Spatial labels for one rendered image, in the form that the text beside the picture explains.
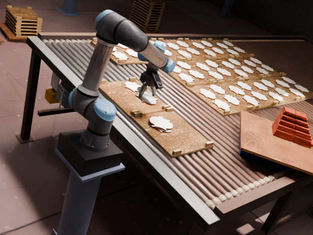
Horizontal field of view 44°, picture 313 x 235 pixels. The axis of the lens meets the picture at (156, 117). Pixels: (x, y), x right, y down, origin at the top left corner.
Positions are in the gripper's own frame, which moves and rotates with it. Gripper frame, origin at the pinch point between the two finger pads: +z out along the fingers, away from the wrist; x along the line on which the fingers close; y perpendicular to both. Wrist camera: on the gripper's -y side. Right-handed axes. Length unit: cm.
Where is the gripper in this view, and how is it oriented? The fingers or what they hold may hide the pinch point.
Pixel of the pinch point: (146, 97)
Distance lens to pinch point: 241.0
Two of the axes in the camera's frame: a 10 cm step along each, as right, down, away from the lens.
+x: -7.5, 1.2, -6.5
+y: -6.0, -5.3, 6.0
